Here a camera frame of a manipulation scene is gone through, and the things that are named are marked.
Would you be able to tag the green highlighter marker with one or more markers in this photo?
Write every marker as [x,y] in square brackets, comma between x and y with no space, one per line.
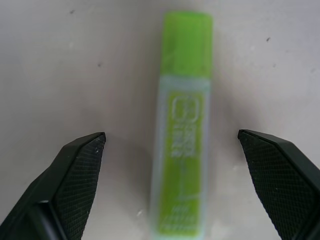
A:
[184,120]

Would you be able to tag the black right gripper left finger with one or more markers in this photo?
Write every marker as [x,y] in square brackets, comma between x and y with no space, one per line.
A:
[62,190]

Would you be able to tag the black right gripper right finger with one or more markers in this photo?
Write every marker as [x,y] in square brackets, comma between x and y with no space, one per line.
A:
[277,185]

